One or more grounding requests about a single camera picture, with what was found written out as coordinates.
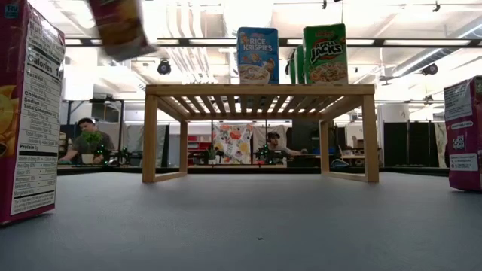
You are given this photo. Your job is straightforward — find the magenta cereal box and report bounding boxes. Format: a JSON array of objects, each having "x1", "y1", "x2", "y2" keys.
[
  {"x1": 443, "y1": 74, "x2": 482, "y2": 193},
  {"x1": 0, "y1": 0, "x2": 66, "y2": 227},
  {"x1": 87, "y1": 0, "x2": 158, "y2": 63}
]

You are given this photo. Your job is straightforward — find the floral cloth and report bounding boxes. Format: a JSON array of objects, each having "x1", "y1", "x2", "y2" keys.
[{"x1": 212, "y1": 123, "x2": 254, "y2": 165}]

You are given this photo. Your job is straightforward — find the potted plant white pot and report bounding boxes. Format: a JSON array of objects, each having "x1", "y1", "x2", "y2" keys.
[{"x1": 81, "y1": 130, "x2": 103, "y2": 166}]

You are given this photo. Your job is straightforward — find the red shelving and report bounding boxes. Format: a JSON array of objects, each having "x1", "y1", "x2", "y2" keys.
[{"x1": 187, "y1": 134, "x2": 212, "y2": 151}]

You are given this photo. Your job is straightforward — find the person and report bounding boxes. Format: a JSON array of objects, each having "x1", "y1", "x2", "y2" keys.
[
  {"x1": 58, "y1": 117, "x2": 116, "y2": 166},
  {"x1": 265, "y1": 131, "x2": 308, "y2": 157}
]

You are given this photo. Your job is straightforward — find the blue Rice Krispies cereal box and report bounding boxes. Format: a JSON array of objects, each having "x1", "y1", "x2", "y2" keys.
[{"x1": 236, "y1": 26, "x2": 281, "y2": 85}]

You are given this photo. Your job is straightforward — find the wooden slatted shelf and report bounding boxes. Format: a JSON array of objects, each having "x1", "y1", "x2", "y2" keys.
[{"x1": 142, "y1": 83, "x2": 380, "y2": 184}]

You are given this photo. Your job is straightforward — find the grey-blue table mat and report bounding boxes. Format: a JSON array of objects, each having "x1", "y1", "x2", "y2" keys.
[{"x1": 0, "y1": 171, "x2": 482, "y2": 271}]

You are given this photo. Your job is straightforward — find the black monitor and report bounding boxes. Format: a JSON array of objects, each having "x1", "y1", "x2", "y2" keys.
[{"x1": 291, "y1": 120, "x2": 321, "y2": 148}]

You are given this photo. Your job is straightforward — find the black partition panels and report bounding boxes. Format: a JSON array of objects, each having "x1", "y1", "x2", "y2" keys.
[{"x1": 383, "y1": 120, "x2": 441, "y2": 169}]

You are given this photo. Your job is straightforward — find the black background rack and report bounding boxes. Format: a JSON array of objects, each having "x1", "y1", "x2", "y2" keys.
[{"x1": 66, "y1": 98, "x2": 126, "y2": 125}]

